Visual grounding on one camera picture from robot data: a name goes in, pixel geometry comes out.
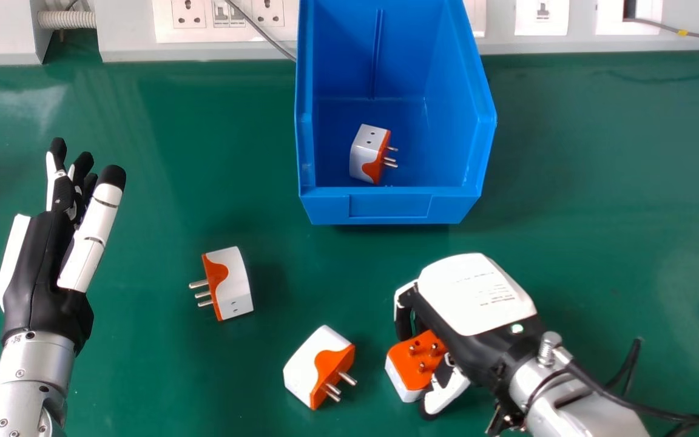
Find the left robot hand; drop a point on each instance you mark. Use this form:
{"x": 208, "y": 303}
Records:
{"x": 40, "y": 267}

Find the blue plastic bin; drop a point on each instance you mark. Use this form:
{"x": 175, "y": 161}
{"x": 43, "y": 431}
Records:
{"x": 386, "y": 200}

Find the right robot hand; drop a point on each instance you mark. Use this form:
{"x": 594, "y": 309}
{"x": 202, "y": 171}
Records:
{"x": 477, "y": 309}

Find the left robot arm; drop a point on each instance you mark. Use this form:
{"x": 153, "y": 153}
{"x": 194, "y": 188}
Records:
{"x": 19, "y": 388}

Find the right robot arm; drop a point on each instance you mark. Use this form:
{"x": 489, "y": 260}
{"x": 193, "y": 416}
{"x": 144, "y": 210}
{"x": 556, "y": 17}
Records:
{"x": 574, "y": 400}

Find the white-and-orange plug adapter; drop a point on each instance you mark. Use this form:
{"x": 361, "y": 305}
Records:
{"x": 368, "y": 155}
{"x": 231, "y": 285}
{"x": 316, "y": 364}
{"x": 413, "y": 367}

